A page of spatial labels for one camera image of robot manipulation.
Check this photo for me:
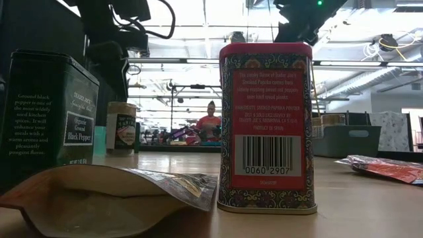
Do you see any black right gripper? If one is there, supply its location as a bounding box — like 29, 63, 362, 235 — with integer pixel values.
274, 0, 348, 46

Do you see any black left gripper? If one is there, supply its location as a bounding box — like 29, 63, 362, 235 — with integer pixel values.
86, 41, 130, 100

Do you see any green black pepper tin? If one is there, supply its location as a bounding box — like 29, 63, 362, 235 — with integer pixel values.
134, 121, 141, 155
0, 49, 100, 195

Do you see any tan spice jar pale label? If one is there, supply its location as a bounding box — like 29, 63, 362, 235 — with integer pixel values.
311, 116, 325, 138

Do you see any red foil spice packet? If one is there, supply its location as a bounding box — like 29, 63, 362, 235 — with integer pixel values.
335, 154, 423, 186

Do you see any horizontal ceiling light beam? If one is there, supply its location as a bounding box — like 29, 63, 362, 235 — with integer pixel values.
128, 58, 423, 68

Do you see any teal plastic bin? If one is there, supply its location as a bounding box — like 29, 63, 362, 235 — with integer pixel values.
93, 125, 108, 156

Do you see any black curtain partition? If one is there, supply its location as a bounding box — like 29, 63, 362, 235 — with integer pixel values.
0, 0, 130, 128

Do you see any smoked paprika tin red lid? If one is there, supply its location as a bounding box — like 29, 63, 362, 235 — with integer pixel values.
216, 42, 319, 216

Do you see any person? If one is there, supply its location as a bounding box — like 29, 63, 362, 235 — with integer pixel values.
195, 100, 222, 143

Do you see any grey plastic bin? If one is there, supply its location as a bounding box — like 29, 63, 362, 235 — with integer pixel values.
311, 124, 382, 159

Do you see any white floral cloth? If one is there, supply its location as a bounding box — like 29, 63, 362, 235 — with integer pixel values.
367, 110, 412, 153

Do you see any brown kraft paper pouch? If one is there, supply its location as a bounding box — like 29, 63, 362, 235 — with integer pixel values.
0, 164, 219, 238

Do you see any yellow hanging cord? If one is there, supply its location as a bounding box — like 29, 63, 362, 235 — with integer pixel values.
309, 44, 321, 113

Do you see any silver air duct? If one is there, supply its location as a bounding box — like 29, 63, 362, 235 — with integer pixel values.
315, 65, 423, 100

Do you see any ceiling reel yellow cable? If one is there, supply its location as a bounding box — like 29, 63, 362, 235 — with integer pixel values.
372, 33, 400, 52

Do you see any metal gantry frame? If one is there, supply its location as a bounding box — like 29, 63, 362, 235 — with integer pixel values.
166, 83, 223, 133

